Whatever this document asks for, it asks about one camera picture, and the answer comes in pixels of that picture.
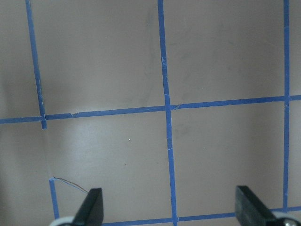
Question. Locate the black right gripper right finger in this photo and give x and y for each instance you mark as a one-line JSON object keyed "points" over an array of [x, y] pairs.
{"points": [[250, 210]]}

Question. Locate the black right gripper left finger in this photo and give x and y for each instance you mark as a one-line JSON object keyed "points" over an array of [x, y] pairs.
{"points": [[91, 212]]}

